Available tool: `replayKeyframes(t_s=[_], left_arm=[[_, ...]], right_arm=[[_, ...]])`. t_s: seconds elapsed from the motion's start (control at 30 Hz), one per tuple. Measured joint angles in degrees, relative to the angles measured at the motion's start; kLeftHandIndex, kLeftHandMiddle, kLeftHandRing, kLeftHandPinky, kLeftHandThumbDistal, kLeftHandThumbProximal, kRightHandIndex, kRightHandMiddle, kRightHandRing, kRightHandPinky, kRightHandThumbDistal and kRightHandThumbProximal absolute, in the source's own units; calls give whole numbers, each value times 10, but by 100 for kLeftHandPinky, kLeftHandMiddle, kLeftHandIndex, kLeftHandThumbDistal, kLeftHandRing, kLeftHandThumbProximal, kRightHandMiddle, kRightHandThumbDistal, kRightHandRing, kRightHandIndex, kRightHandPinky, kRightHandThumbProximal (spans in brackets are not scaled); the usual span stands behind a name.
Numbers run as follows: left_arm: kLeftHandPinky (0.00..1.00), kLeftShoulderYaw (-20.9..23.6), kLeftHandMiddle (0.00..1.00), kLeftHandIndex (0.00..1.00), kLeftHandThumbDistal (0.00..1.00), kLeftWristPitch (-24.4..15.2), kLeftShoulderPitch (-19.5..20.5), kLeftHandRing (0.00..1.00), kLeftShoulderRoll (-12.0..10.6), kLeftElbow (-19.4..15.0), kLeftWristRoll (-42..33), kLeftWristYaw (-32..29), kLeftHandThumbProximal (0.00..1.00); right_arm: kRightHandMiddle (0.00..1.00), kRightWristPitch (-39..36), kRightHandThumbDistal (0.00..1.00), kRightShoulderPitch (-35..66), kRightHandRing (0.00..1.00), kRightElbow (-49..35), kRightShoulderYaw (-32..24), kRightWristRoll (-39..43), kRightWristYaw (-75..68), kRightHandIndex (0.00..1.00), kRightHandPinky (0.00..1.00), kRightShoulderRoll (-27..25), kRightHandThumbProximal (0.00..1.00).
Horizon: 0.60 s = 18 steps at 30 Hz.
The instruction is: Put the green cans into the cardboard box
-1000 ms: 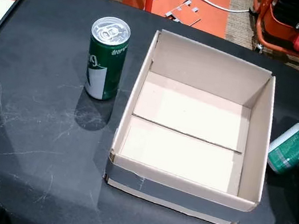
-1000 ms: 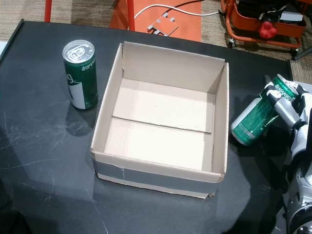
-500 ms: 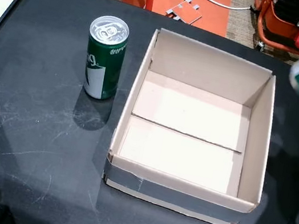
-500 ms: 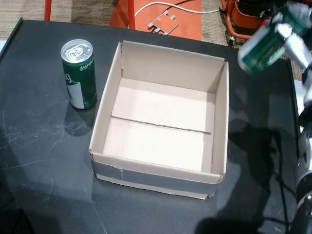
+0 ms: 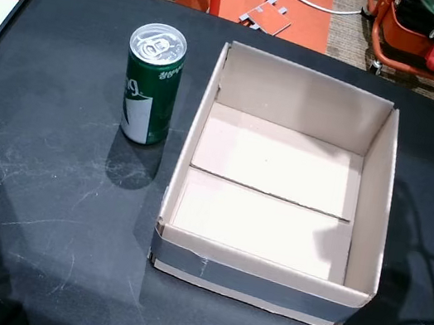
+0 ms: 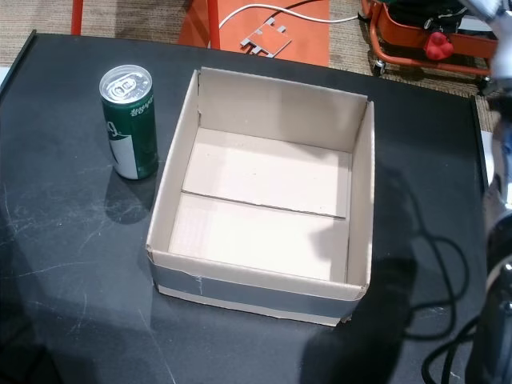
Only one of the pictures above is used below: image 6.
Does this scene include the small orange board grey tabs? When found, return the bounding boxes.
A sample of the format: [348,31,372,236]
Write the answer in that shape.
[239,18,292,59]

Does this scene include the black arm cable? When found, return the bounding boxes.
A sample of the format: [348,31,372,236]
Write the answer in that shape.
[422,315,487,384]

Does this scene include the white floor cable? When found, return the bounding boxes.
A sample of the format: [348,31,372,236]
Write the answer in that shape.
[218,3,359,29]

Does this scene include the black floor cable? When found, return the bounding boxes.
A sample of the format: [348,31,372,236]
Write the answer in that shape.
[279,0,317,11]

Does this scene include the green can with white label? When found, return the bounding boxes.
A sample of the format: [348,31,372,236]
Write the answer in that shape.
[98,64,159,180]

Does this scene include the open cardboard box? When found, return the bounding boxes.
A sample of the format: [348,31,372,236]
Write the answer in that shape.
[144,66,376,327]

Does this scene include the orange metal cart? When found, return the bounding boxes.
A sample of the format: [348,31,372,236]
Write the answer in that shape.
[358,0,501,87]

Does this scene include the orange metal stand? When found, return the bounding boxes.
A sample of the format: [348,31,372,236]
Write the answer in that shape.
[178,0,331,67]

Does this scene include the orange metal leg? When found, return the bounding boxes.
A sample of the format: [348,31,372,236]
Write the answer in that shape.
[70,0,84,36]
[207,0,221,50]

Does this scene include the red knobbly toy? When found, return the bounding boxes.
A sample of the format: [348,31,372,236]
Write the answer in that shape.
[424,32,454,62]

